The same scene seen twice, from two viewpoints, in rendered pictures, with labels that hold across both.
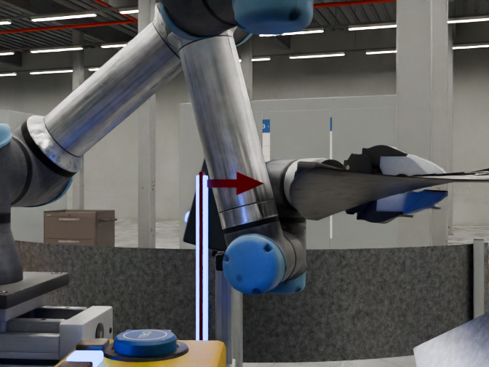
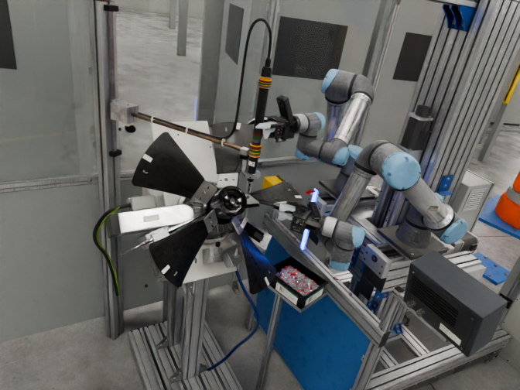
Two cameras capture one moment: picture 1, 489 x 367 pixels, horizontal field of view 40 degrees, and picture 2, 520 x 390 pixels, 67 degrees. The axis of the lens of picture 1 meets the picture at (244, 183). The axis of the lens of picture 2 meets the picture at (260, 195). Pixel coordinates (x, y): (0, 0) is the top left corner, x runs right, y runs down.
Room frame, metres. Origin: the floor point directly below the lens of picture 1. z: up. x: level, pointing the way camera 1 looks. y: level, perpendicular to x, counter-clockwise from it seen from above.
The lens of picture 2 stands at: (1.80, -1.07, 1.93)
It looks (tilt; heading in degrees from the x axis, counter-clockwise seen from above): 28 degrees down; 144
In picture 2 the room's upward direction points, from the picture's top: 9 degrees clockwise
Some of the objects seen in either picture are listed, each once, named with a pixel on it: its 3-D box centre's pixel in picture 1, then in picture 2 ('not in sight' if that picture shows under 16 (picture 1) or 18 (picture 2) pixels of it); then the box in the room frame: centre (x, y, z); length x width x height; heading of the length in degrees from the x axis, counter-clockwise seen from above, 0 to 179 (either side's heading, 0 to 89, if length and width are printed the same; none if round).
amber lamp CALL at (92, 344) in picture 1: (92, 345); not in sight; (0.43, 0.10, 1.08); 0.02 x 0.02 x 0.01; 88
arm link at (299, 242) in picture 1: (278, 254); (340, 252); (0.98, -0.05, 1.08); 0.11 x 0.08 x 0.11; 165
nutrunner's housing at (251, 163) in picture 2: not in sight; (258, 124); (0.67, -0.30, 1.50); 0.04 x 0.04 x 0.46
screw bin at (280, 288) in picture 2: not in sight; (295, 281); (0.85, -0.11, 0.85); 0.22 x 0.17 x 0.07; 13
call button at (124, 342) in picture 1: (145, 345); not in sight; (0.43, 0.06, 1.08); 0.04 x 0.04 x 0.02
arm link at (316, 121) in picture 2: not in sight; (310, 122); (0.63, -0.03, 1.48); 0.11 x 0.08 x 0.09; 98
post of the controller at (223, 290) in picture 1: (224, 307); (391, 309); (1.21, 0.04, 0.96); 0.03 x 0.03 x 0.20; 88
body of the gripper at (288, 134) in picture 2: not in sight; (282, 127); (0.65, -0.18, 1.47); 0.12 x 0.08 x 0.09; 98
